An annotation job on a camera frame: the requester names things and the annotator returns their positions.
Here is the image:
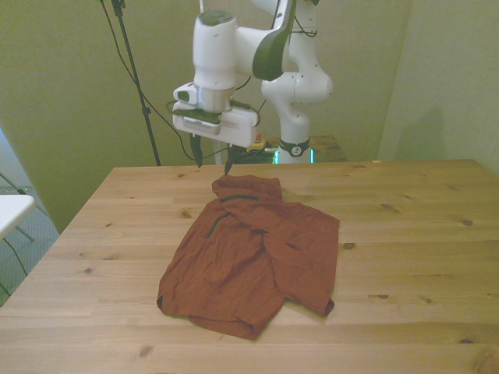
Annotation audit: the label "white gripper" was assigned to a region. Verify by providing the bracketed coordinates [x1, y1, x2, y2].
[172, 101, 259, 175]

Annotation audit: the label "rust red shorts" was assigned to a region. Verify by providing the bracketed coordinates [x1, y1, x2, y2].
[156, 174, 341, 340]

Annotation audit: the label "yellow emergency stop box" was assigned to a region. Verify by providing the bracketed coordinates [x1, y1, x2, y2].
[251, 131, 268, 153]

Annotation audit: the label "black tripod stand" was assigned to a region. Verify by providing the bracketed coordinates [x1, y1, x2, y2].
[111, 0, 162, 167]

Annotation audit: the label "white folding table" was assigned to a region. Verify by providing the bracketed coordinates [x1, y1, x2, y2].
[0, 175, 59, 242]

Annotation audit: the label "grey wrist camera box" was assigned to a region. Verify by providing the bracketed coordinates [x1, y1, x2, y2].
[173, 108, 223, 136]

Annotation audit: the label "coiled dark cable bundle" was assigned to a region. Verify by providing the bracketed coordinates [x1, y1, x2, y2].
[233, 150, 280, 165]

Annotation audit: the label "long black cable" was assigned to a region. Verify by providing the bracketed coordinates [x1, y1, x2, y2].
[99, 0, 231, 161]

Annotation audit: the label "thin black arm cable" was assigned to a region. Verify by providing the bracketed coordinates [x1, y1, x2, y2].
[255, 11, 319, 128]

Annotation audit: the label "thin dark floor cable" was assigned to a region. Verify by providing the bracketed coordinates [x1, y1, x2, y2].
[0, 237, 29, 297]

